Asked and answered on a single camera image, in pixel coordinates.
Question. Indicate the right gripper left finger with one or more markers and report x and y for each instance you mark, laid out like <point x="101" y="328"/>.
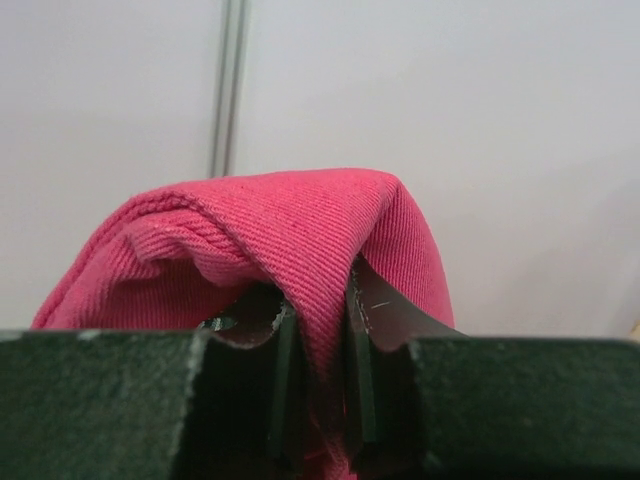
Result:
<point x="224" y="401"/>

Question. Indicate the pink trousers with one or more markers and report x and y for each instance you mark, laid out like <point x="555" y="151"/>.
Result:
<point x="175" y="256"/>

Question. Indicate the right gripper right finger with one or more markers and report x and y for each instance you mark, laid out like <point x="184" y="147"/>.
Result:
<point x="424" y="401"/>

